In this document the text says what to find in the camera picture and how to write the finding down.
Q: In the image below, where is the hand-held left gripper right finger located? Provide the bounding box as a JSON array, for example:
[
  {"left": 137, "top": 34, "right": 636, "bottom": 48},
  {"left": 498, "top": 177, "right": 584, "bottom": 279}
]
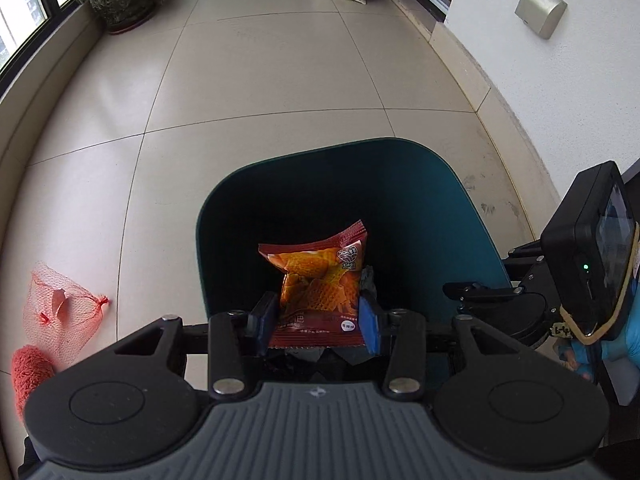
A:
[{"left": 359, "top": 296, "right": 536, "bottom": 402}]

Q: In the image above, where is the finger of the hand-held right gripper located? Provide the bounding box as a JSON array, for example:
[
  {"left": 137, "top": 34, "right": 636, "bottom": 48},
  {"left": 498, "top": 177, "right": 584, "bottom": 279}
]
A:
[
  {"left": 502, "top": 241, "right": 547, "bottom": 267},
  {"left": 443, "top": 281, "right": 527, "bottom": 311}
]

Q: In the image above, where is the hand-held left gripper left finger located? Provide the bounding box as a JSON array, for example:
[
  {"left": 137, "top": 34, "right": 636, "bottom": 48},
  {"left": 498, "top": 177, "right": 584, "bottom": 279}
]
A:
[{"left": 115, "top": 292, "right": 279, "bottom": 402}]

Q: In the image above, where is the red snack packet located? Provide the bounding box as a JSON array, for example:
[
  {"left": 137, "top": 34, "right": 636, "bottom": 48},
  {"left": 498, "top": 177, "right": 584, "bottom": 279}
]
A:
[{"left": 258, "top": 218, "right": 369, "bottom": 349}]

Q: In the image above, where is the teal plastic trash bin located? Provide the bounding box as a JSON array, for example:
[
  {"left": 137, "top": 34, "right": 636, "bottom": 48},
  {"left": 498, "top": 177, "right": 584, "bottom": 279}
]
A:
[{"left": 195, "top": 137, "right": 514, "bottom": 358}]

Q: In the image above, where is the person's right hand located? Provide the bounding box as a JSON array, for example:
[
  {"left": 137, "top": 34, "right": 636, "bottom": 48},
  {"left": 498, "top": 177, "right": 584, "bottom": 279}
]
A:
[{"left": 557, "top": 255, "right": 640, "bottom": 385}]

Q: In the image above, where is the red mesh bag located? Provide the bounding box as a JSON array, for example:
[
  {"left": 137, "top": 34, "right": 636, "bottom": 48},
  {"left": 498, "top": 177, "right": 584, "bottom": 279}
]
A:
[{"left": 22, "top": 260, "right": 110, "bottom": 367}]

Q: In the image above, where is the red fuzzy cloth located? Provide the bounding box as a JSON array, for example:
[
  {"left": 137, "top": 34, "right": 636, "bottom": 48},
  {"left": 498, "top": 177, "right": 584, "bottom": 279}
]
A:
[{"left": 10, "top": 344, "right": 55, "bottom": 424}]

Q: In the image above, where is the silver wall socket cover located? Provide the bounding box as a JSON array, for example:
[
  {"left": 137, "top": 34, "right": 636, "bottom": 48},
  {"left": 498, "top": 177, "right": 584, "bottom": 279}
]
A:
[{"left": 514, "top": 0, "right": 569, "bottom": 40}]

